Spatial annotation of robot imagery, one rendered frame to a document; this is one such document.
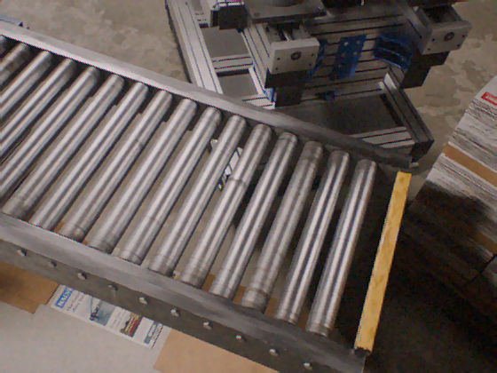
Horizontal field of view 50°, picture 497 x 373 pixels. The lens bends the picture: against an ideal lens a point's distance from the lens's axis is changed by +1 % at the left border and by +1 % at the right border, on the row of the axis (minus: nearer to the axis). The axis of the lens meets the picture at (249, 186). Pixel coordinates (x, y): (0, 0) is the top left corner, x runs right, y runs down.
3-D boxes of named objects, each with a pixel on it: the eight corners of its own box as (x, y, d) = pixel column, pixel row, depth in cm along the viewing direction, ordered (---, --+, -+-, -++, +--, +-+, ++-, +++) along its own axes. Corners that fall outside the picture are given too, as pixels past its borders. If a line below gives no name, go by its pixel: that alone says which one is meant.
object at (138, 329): (187, 275, 187) (187, 273, 186) (151, 349, 171) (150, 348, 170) (94, 240, 192) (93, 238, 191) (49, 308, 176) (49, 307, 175)
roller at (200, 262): (278, 134, 127) (269, 118, 124) (201, 301, 100) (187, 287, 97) (261, 136, 130) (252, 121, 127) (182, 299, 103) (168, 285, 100)
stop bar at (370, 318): (410, 178, 119) (414, 173, 117) (370, 357, 94) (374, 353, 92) (396, 174, 119) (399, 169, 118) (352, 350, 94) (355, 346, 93)
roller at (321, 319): (375, 172, 126) (382, 159, 121) (324, 354, 98) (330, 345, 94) (355, 165, 126) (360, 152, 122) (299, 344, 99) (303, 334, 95)
